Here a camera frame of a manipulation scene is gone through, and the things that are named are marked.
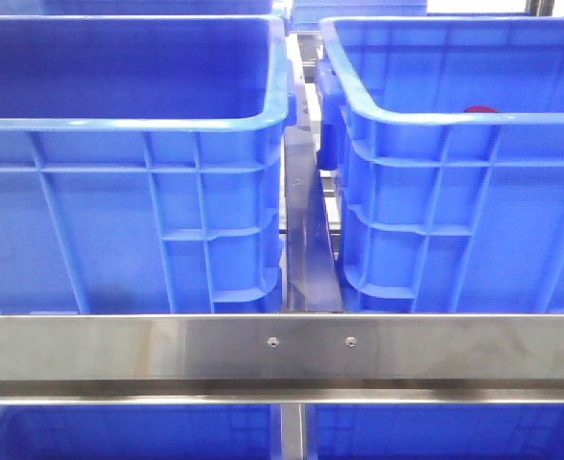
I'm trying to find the rear right blue crate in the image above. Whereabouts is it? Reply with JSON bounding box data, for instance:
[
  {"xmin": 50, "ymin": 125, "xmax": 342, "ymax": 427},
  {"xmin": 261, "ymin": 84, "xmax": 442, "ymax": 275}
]
[{"xmin": 291, "ymin": 0, "xmax": 428, "ymax": 32}]

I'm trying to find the rear left blue crate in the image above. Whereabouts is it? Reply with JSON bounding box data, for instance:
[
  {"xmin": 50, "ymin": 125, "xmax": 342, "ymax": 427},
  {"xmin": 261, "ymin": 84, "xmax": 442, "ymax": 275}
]
[{"xmin": 0, "ymin": 0, "xmax": 289, "ymax": 18}]

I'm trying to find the lower left blue crate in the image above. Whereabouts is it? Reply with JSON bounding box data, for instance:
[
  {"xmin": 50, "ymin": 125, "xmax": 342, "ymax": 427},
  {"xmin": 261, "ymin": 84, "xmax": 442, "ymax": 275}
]
[{"xmin": 0, "ymin": 404, "xmax": 282, "ymax": 459}]

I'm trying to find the stainless steel rack frame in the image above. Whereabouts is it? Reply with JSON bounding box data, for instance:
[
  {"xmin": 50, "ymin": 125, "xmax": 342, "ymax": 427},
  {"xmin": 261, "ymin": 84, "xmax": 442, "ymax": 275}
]
[{"xmin": 0, "ymin": 34, "xmax": 564, "ymax": 459}]

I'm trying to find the blue plastic crate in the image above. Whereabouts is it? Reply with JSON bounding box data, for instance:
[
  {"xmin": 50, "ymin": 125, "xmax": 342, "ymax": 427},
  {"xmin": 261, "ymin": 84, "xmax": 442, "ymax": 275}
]
[
  {"xmin": 316, "ymin": 16, "xmax": 564, "ymax": 313},
  {"xmin": 0, "ymin": 15, "xmax": 294, "ymax": 315}
]

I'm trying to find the right blue plastic crate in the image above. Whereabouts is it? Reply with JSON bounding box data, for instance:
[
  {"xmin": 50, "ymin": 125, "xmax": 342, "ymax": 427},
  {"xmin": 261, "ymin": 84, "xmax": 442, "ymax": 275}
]
[{"xmin": 316, "ymin": 16, "xmax": 564, "ymax": 313}]

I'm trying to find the lower right blue crate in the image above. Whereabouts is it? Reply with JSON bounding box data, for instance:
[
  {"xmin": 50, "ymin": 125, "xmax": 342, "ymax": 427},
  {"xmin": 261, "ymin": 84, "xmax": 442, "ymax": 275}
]
[{"xmin": 308, "ymin": 403, "xmax": 564, "ymax": 459}]

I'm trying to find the left blue plastic crate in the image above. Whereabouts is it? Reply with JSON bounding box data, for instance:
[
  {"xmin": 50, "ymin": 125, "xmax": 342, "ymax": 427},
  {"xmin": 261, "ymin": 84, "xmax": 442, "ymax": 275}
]
[{"xmin": 0, "ymin": 15, "xmax": 294, "ymax": 315}]

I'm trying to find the red mushroom push button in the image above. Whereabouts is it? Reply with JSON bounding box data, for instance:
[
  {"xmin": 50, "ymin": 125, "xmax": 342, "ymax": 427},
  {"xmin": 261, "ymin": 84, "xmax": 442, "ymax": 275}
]
[{"xmin": 464, "ymin": 104, "xmax": 498, "ymax": 113}]

